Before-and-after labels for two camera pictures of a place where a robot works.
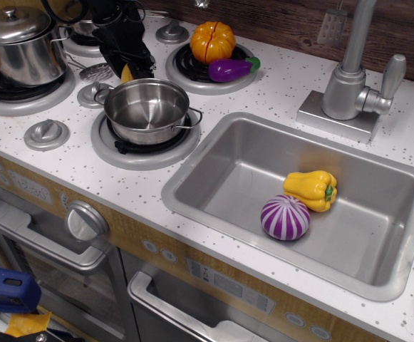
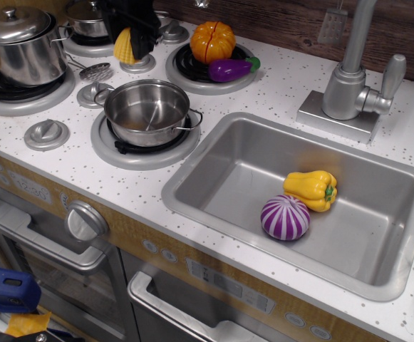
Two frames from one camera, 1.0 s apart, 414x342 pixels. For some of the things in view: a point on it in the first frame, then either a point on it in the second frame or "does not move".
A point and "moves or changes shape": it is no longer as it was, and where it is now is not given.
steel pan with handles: (147, 111) does not move
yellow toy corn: (126, 75) moves or changes shape
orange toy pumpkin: (212, 40) does not move
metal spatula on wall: (333, 27) does not move
